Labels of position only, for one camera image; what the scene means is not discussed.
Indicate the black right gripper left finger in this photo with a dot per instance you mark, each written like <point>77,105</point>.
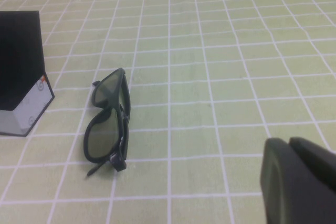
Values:
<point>288,187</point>

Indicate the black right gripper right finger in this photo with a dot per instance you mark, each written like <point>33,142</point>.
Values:
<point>317,158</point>

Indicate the black dark-lens glasses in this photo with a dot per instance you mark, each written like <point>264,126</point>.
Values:
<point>102,140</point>

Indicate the black printed glasses case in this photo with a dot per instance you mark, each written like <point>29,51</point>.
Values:
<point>18,64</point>

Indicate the green white-grid tablecloth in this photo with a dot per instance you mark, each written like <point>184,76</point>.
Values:
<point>236,51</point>

